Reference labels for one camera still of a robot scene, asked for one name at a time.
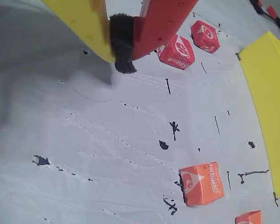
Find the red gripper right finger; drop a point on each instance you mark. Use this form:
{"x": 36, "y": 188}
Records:
{"x": 161, "y": 21}

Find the orange candy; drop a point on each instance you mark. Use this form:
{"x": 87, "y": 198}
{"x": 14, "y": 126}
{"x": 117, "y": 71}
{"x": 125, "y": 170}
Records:
{"x": 201, "y": 184}
{"x": 248, "y": 218}

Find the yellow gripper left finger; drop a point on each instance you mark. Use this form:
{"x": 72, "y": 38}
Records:
{"x": 84, "y": 21}

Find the red candy circle logo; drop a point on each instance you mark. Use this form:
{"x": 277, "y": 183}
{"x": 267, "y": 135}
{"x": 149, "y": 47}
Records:
{"x": 205, "y": 36}

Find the yellow three-compartment box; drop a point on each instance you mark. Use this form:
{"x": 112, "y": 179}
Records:
{"x": 266, "y": 105}

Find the red candy drop logo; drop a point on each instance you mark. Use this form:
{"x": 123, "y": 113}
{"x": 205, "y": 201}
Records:
{"x": 179, "y": 54}

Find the white plastic table cover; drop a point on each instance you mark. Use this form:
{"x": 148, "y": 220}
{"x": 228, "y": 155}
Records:
{"x": 107, "y": 140}

